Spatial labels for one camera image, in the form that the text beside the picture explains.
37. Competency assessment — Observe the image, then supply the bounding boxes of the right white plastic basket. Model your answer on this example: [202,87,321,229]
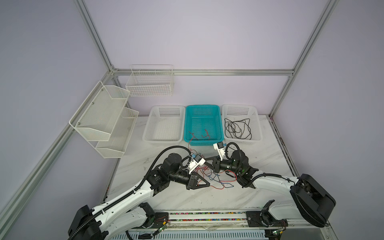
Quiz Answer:
[222,104,263,145]

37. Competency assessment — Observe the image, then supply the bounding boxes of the white mesh shelf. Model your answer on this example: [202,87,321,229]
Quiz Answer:
[69,82,130,142]
[96,108,139,159]

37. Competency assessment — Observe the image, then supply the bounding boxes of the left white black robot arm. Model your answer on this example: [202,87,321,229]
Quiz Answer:
[68,146,210,240]

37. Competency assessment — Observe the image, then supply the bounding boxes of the white wire wall basket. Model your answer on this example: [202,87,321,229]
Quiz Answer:
[126,65,174,97]

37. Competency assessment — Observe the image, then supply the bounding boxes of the white plastic basket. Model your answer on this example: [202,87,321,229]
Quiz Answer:
[222,104,263,145]
[143,105,186,144]

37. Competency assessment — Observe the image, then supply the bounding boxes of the upper white mesh shelf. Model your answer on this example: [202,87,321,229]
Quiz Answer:
[69,82,130,142]

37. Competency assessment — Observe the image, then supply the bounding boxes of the left white plastic basket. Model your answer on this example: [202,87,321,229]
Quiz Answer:
[143,105,186,144]

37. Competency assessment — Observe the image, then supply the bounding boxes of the lower white mesh shelf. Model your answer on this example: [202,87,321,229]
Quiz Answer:
[96,108,139,159]

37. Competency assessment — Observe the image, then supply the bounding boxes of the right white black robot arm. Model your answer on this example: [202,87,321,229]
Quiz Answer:
[208,142,336,228]

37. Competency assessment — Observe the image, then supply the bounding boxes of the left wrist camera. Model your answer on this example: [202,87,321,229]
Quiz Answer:
[187,154,206,175]

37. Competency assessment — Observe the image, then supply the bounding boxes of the aluminium frame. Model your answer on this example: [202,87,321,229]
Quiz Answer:
[1,1,338,238]

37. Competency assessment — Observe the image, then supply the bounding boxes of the red blue black cables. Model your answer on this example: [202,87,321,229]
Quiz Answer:
[194,166,238,190]

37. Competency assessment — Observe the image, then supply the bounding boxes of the teal plastic basket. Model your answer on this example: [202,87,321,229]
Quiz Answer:
[184,105,224,146]

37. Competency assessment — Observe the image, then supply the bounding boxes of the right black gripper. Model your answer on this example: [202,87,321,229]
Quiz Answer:
[202,155,242,175]

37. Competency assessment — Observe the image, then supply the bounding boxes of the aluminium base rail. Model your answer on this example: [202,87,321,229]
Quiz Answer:
[79,207,338,240]

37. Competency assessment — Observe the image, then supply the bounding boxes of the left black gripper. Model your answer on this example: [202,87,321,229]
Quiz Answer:
[168,169,210,190]

